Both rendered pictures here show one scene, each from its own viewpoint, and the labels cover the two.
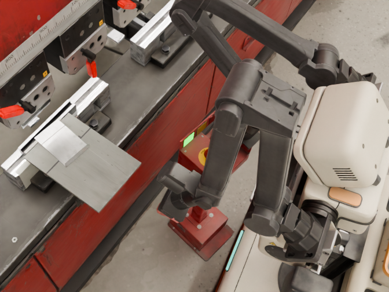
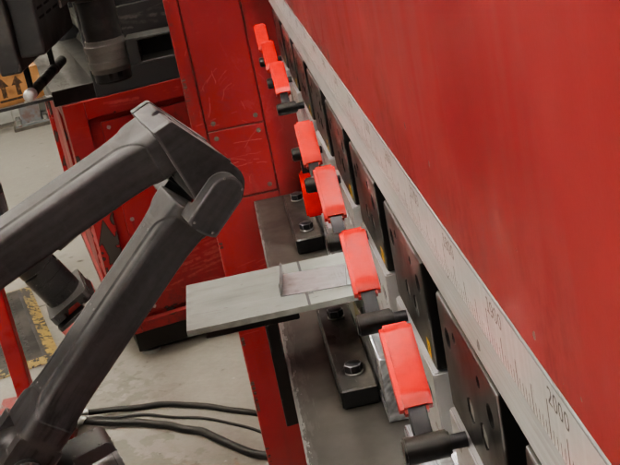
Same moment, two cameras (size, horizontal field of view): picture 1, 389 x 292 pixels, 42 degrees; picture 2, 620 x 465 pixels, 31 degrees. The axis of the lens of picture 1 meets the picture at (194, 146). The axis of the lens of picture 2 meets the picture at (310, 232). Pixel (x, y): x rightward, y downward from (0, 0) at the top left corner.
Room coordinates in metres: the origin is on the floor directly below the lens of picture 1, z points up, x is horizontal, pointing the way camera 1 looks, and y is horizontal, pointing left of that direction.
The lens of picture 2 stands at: (1.97, -0.39, 1.63)
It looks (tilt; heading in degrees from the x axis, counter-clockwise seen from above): 20 degrees down; 151
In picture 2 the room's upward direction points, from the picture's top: 11 degrees counter-clockwise
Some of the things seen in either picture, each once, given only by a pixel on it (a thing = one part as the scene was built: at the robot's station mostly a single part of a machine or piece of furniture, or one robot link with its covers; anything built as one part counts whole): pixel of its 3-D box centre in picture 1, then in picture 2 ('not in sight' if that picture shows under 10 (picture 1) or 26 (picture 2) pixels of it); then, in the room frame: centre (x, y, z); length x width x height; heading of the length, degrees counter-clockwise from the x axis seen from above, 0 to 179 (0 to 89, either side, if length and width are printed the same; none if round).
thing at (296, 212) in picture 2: not in sight; (303, 220); (0.08, 0.64, 0.89); 0.30 x 0.05 x 0.03; 154
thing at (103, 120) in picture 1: (72, 150); (346, 351); (0.65, 0.36, 0.89); 0.30 x 0.05 x 0.03; 154
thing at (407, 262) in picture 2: not in sight; (464, 315); (1.34, 0.08, 1.26); 0.15 x 0.09 x 0.17; 154
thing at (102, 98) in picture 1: (59, 131); (381, 328); (0.69, 0.40, 0.92); 0.39 x 0.06 x 0.10; 154
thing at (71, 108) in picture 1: (48, 128); not in sight; (0.66, 0.42, 0.99); 0.20 x 0.03 x 0.03; 154
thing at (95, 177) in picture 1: (83, 160); (271, 292); (0.58, 0.29, 1.00); 0.26 x 0.18 x 0.01; 64
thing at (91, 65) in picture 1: (89, 63); (313, 180); (0.75, 0.30, 1.20); 0.04 x 0.02 x 0.10; 64
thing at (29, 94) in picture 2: not in sight; (43, 66); (-0.77, 0.46, 1.20); 0.45 x 0.03 x 0.08; 150
